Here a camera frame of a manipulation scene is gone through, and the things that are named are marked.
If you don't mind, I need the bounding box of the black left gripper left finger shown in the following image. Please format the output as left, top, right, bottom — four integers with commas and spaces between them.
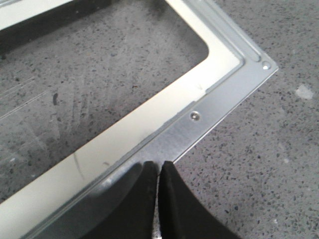
82, 161, 158, 239

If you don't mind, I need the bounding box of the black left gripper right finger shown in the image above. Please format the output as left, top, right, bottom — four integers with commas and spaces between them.
159, 161, 239, 239

